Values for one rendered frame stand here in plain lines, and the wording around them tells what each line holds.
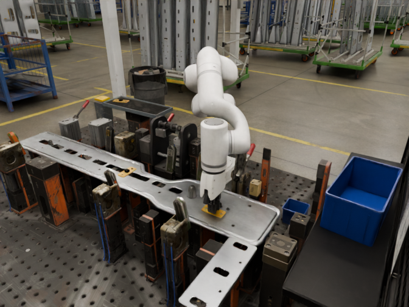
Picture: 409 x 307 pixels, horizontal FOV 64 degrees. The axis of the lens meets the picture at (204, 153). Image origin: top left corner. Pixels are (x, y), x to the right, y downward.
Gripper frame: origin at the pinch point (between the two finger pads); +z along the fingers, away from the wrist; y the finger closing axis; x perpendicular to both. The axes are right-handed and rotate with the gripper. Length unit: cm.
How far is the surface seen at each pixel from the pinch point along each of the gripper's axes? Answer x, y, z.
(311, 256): 35.8, 5.5, 0.5
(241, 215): 8.9, -4.5, 3.5
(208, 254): 7.6, 16.0, 5.5
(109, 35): -339, -272, -1
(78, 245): -60, 17, 35
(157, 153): -43.9, -22.8, 1.7
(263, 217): 16.0, -7.3, 3.6
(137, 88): -242, -219, 50
